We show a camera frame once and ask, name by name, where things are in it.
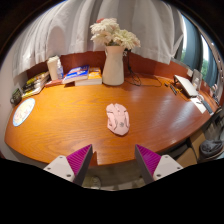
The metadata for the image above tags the cream tumbler bottle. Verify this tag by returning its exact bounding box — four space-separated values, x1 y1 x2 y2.
46 55 62 81

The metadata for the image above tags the black and yellow cover book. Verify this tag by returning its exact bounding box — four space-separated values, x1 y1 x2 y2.
25 70 51 87

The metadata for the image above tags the black cable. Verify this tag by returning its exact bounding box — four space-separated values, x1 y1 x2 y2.
124 49 168 88

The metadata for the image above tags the brown cardboard box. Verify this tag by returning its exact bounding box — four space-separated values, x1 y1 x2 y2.
175 129 208 168

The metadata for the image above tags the white pleated curtain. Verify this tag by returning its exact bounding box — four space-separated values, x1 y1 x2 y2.
11 0 185 80

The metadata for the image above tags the pink computer mouse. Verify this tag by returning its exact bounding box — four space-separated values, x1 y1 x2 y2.
105 102 131 137

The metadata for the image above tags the orange cover book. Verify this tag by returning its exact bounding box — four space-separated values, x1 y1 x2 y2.
74 67 103 87

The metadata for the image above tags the yellow and white book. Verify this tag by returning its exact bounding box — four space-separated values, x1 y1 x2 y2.
20 87 44 100

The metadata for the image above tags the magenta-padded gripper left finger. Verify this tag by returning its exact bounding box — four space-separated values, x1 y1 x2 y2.
43 143 94 187

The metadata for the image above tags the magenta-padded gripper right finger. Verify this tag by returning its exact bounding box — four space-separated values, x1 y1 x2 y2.
134 143 184 185

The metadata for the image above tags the small white standing frame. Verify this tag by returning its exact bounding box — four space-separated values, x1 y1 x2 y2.
191 68 204 91

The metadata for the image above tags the window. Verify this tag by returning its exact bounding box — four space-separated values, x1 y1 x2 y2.
173 16 224 98

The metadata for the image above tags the small clear spray bottle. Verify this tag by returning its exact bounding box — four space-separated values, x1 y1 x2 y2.
56 63 65 80

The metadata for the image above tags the white ceramic vase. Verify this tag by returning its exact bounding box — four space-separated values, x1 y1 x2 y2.
101 45 126 87

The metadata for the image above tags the white laptop on stand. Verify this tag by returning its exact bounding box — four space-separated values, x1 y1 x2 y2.
173 74 200 98

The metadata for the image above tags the grey bag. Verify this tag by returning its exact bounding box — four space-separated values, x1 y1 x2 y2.
198 139 224 161

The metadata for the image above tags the flat red book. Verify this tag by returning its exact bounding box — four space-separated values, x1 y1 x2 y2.
44 78 64 88

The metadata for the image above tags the round cartoon mouse pad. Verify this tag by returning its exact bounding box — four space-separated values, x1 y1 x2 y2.
12 97 36 127

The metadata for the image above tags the white flower bouquet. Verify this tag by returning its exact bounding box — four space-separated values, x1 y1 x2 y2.
89 17 141 51

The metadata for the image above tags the dark mug with green inside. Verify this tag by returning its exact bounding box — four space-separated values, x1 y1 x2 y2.
9 87 23 107

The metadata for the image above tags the black spine book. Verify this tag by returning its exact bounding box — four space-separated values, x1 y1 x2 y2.
22 79 48 92
21 83 44 96

